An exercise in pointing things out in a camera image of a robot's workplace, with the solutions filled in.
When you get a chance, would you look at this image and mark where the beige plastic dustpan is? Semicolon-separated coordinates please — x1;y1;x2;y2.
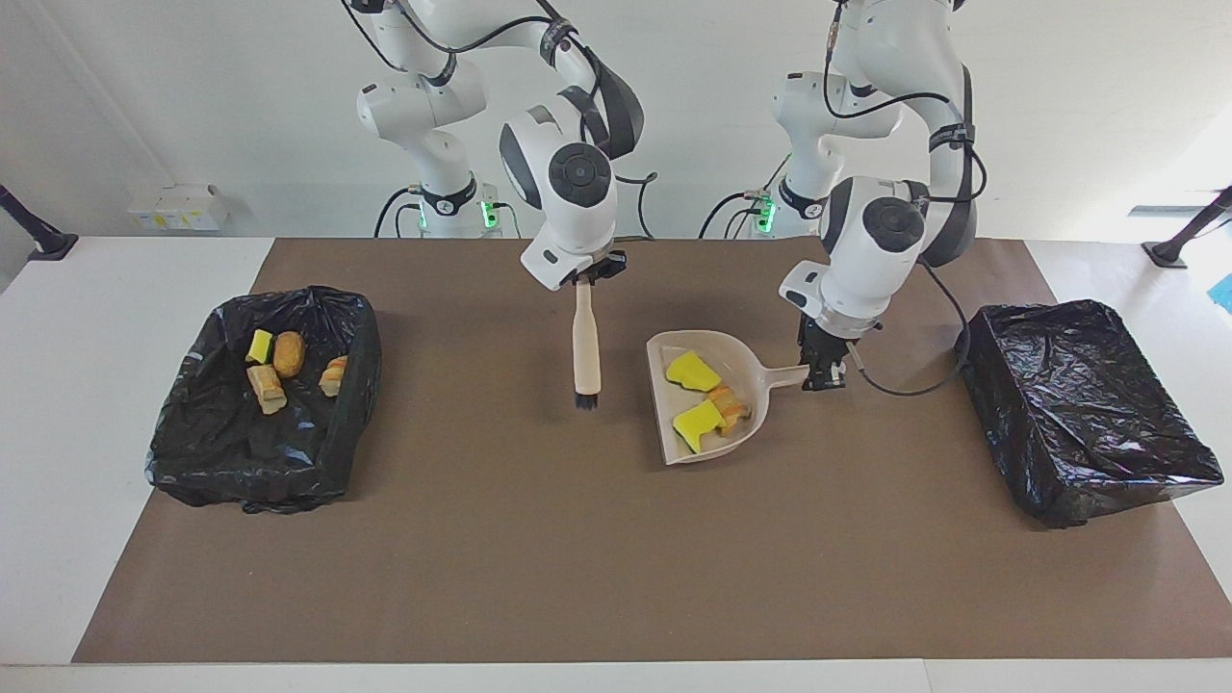
646;329;811;467

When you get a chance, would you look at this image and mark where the beige hand brush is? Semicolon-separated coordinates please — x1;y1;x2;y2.
572;279;603;410

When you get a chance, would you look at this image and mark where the notched yellow sponge piece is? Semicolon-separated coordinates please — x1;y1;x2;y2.
672;399;728;453

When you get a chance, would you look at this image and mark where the black bag lined bin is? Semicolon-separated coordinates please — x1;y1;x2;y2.
955;299;1225;529
145;285;383;514

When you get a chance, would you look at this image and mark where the brown table mat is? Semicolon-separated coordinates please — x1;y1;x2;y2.
72;238;1232;665

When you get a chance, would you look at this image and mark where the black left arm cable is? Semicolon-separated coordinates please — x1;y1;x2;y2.
823;0;988;398

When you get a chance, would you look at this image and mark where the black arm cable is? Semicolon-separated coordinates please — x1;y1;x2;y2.
342;0;658;242
823;0;988;398

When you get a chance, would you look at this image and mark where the black left base cable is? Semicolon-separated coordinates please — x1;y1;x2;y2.
700;144;800;240

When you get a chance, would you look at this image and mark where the black base cable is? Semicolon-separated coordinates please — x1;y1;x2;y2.
373;186;429;239
700;144;800;240

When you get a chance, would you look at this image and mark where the black right base cable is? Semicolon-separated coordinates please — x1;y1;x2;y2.
373;186;429;239

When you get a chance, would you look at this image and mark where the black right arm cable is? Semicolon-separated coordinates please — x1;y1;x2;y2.
342;0;658;242

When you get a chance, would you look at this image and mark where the black camera stand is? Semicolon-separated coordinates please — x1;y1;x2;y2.
1142;186;1232;269
0;185;80;262

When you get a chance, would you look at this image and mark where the white wall socket box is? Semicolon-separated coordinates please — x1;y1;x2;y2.
128;184;230;232

